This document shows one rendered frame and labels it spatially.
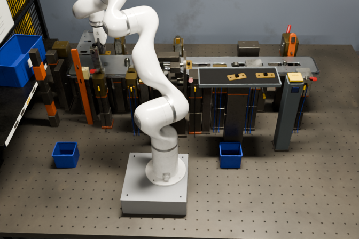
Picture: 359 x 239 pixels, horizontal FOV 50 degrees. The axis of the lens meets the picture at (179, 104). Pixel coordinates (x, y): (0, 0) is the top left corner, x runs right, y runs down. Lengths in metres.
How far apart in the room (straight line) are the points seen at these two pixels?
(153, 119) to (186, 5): 2.40
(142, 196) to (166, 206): 0.12
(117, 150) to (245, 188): 0.70
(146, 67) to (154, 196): 0.58
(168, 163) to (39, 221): 0.64
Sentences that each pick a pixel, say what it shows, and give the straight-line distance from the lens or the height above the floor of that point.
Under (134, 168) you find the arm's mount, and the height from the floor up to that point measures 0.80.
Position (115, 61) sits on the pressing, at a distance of 2.21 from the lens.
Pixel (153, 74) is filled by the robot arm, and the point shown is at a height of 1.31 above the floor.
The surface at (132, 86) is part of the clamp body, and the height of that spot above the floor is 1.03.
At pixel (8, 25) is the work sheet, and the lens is 2.40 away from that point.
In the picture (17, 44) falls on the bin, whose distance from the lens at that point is 2.35.
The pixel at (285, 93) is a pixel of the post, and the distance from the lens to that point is 1.87.
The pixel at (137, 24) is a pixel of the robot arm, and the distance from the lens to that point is 1.56.
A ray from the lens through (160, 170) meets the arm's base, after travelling 1.76.
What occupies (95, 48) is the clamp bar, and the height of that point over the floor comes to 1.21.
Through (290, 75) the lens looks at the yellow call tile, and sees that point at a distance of 1.84.
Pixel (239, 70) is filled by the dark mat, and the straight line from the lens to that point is 1.83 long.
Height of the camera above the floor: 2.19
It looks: 40 degrees down
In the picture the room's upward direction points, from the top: 1 degrees counter-clockwise
